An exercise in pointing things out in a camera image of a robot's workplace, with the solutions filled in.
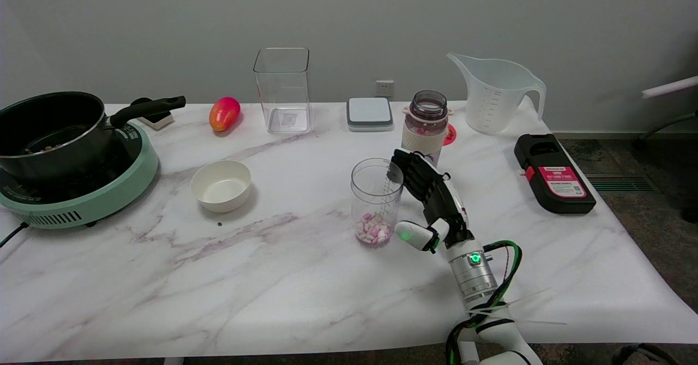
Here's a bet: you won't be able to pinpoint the black cable loop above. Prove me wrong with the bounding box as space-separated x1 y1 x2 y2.
611 343 679 365

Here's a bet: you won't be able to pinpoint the clear plastic measuring cup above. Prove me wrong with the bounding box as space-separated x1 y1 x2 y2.
351 158 405 247

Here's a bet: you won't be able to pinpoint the white padded bar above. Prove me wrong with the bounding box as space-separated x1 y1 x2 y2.
642 76 698 99

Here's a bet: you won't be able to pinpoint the floor vent grate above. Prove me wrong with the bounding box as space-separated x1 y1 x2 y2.
586 173 658 193

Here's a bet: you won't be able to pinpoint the pink white candy pieces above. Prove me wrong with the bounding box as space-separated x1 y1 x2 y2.
356 212 393 246

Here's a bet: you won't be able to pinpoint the clear square storage container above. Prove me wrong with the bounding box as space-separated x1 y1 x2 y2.
253 47 314 135

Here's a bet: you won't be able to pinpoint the black green arm cable bundle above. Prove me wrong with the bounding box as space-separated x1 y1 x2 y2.
444 240 523 365

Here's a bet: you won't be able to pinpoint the black cooker power cable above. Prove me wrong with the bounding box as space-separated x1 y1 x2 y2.
0 222 28 248

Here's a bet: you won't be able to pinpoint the large translucent measuring jug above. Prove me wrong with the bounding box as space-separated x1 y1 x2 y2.
447 53 547 135

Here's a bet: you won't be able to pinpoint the black device with pink label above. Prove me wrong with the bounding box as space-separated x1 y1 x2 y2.
514 133 597 214

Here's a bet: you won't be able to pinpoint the grey curved chair leg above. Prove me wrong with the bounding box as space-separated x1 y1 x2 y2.
635 113 698 142

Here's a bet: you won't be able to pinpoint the water bottle with beige sleeve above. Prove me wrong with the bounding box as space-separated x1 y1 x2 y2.
401 90 453 168

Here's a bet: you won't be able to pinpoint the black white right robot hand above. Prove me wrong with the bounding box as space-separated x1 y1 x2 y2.
390 148 475 254

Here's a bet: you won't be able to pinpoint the black saucepan with handle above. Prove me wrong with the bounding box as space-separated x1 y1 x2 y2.
0 91 186 186

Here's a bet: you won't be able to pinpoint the small white black gadget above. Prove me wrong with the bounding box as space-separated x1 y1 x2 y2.
131 98 175 131

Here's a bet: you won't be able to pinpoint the white bowl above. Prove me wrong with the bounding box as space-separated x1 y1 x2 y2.
190 160 252 213

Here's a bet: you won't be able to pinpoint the green induction cooker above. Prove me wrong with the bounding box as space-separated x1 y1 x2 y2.
0 121 160 230

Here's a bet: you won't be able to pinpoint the red orange toy mango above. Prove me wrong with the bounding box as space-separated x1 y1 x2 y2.
209 97 242 132

